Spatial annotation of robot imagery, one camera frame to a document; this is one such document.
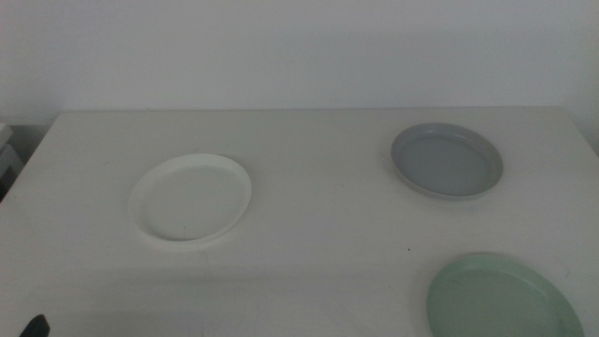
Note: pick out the pale green shallow bowl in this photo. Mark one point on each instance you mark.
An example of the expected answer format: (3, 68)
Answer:
(496, 304)

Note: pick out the grey shallow bowl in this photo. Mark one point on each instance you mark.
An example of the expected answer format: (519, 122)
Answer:
(444, 164)

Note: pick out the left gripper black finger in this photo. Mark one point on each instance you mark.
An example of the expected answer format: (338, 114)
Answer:
(35, 328)

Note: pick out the white shallow bowl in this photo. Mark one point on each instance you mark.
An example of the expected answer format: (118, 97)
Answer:
(189, 201)

